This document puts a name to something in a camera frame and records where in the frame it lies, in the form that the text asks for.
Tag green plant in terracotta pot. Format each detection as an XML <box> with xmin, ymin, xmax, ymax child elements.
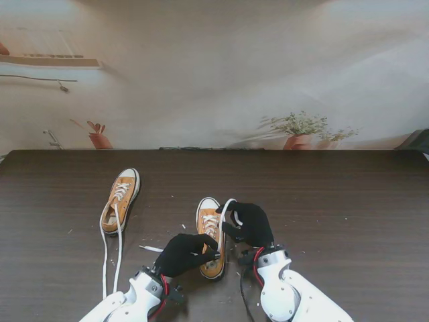
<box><xmin>259</xmin><ymin>111</ymin><xmax>363</xmax><ymax>151</ymax></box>

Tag terracotta pot with wooden utensils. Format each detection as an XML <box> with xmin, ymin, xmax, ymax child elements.
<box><xmin>69</xmin><ymin>118</ymin><xmax>115</xmax><ymax>150</ymax></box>

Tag metal tap fixture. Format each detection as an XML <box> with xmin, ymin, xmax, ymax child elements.
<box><xmin>42</xmin><ymin>129</ymin><xmax>64</xmax><ymax>150</ymax></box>

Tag red and black arm cables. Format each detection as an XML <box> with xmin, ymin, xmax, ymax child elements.
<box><xmin>238</xmin><ymin>247</ymin><xmax>265</xmax><ymax>322</ymax></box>
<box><xmin>147</xmin><ymin>274</ymin><xmax>187</xmax><ymax>319</ymax></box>

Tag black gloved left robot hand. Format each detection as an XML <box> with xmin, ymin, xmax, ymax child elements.
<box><xmin>154</xmin><ymin>233</ymin><xmax>221</xmax><ymax>278</ymax></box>

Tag metal wall rail with hook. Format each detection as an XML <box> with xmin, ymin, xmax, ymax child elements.
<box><xmin>0</xmin><ymin>74</ymin><xmax>78</xmax><ymax>93</ymax></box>

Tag wooden wall shelf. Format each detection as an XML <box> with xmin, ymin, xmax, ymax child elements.
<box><xmin>0</xmin><ymin>54</ymin><xmax>105</xmax><ymax>70</ymax></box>

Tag white shoelace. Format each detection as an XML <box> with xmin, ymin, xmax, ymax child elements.
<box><xmin>139</xmin><ymin>198</ymin><xmax>244</xmax><ymax>262</ymax></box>

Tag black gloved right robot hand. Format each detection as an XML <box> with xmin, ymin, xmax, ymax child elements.
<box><xmin>216</xmin><ymin>201</ymin><xmax>275</xmax><ymax>248</ymax></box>

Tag orange sneaker with loose laces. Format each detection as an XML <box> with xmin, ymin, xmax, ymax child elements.
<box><xmin>99</xmin><ymin>182</ymin><xmax>132</xmax><ymax>299</ymax></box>

